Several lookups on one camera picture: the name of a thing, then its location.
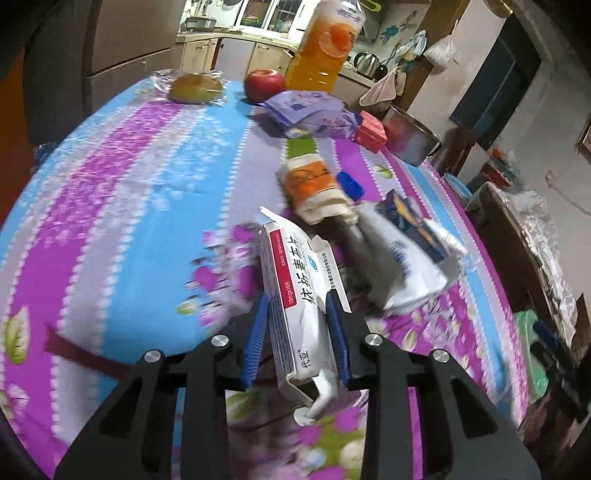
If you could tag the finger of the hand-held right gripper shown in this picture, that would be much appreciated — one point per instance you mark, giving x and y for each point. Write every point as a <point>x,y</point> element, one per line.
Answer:
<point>551,364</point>

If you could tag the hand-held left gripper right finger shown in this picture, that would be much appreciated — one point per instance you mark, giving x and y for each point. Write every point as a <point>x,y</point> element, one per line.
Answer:
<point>337,337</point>

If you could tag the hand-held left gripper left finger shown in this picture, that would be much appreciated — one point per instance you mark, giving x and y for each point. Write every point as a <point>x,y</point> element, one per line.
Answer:
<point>256,341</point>

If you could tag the green lined trash bin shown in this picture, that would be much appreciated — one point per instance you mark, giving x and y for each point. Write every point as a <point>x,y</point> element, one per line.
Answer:
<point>526,350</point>

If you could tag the white red-striped medicine box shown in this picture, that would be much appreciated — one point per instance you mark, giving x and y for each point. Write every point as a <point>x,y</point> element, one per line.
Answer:
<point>300,300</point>

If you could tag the white grey pouch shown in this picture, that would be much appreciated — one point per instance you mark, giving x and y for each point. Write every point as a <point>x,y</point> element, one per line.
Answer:
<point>415,277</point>

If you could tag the dark wooden dining table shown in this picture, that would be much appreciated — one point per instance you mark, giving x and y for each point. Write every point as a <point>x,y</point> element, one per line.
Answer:
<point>503,240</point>

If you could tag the blue yellow carton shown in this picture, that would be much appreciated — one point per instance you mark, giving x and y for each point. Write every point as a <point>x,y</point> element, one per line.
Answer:
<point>406,217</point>

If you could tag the orange white tissue packet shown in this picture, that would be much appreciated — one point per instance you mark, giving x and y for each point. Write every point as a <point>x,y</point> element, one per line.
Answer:
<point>307,180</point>

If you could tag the floral striped tablecloth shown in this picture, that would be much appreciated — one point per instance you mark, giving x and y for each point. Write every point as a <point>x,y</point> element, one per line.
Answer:
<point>115,207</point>

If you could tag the blue bowl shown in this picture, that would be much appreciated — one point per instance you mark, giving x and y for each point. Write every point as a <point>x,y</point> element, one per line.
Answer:
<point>459,185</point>

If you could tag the stack of colourful bowls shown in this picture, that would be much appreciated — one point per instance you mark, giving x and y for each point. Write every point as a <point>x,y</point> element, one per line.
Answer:
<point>501,167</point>

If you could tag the small red box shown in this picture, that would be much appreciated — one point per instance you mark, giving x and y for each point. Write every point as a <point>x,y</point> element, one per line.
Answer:
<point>369,133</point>

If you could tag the dark wooden chair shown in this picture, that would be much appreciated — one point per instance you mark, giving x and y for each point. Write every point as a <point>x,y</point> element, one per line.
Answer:
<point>455,152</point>

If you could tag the framed elephant picture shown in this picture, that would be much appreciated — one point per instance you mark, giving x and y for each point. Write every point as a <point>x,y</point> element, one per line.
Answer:
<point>585,143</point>

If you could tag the purple snack bag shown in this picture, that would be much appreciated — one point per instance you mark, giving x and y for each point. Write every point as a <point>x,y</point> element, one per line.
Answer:
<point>309,113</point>

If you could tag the hanging pink towel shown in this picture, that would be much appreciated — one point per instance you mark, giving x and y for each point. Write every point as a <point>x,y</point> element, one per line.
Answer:
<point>383,87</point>

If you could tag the red apple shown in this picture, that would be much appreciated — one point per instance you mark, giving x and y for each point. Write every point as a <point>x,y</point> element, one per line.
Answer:
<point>264,85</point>

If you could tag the bread in clear bag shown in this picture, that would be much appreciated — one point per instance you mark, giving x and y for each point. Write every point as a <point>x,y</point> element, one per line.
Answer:
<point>194,87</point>

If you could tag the steel electric kettle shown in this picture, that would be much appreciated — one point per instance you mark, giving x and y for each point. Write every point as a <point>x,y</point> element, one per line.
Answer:
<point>367,64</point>

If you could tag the orange juice bottle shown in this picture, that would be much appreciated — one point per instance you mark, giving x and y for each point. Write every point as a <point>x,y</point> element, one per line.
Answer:
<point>323,50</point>

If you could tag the dark room window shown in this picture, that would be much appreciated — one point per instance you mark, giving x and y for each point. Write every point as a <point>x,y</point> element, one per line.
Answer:
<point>498,83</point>

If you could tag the kitchen counter cabinets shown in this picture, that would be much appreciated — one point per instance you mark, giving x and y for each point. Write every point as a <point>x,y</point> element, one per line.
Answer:
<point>231,53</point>

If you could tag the hanging white plastic bag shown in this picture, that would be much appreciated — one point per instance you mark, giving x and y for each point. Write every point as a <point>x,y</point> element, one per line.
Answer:
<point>441,53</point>

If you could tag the hanging cloth bundle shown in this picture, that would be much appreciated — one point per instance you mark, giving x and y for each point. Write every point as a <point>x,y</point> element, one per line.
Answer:
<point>413,44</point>

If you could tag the grey refrigerator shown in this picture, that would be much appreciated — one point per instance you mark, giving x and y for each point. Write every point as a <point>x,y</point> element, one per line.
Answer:
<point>129,46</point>

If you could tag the steel pan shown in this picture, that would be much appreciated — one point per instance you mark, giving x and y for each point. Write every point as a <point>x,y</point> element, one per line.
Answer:
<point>201,23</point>

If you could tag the barred kitchen window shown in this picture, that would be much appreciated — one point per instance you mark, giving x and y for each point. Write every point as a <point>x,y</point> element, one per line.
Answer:
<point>277,14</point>

